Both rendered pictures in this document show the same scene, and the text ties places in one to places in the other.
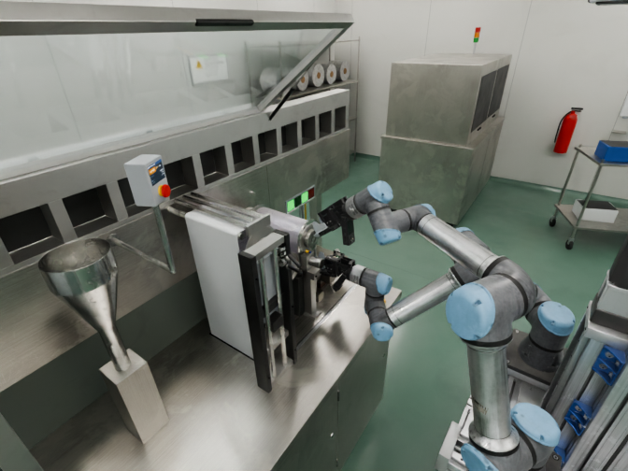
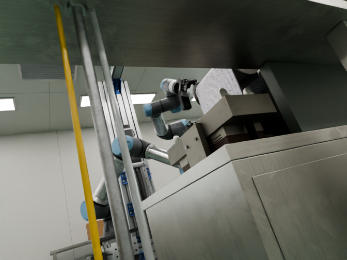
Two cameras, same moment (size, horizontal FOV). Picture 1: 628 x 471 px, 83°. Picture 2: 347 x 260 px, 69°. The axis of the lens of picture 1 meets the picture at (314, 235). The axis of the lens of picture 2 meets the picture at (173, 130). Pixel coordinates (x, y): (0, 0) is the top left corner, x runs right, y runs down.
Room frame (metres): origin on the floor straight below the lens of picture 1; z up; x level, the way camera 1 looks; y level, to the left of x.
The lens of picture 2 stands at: (2.21, 0.28, 0.77)
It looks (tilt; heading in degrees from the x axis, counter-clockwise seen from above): 20 degrees up; 205
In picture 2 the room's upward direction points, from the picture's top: 17 degrees counter-clockwise
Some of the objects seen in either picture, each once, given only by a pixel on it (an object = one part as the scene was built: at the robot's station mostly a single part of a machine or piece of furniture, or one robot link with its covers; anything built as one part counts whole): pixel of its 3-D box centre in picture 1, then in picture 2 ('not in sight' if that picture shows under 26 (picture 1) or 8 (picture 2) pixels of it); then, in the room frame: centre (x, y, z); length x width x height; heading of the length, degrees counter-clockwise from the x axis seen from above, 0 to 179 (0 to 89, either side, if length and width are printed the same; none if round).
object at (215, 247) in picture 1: (218, 285); not in sight; (1.01, 0.34, 1.17); 0.34 x 0.05 x 0.54; 55
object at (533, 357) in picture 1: (543, 347); (114, 225); (0.96, -0.87, 0.87); 0.15 x 0.15 x 0.10
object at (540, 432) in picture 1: (529, 434); not in sight; (0.56, -0.57, 0.98); 0.13 x 0.12 x 0.14; 116
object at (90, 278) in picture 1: (80, 264); not in sight; (0.66, 0.53, 1.50); 0.14 x 0.14 x 0.06
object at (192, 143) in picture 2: not in sight; (194, 146); (1.51, 0.01, 0.96); 0.10 x 0.03 x 0.11; 55
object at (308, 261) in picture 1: (312, 286); not in sight; (1.14, 0.01, 1.05); 0.06 x 0.05 x 0.31; 55
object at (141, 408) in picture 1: (121, 361); not in sight; (0.66, 0.53, 1.18); 0.14 x 0.14 x 0.57
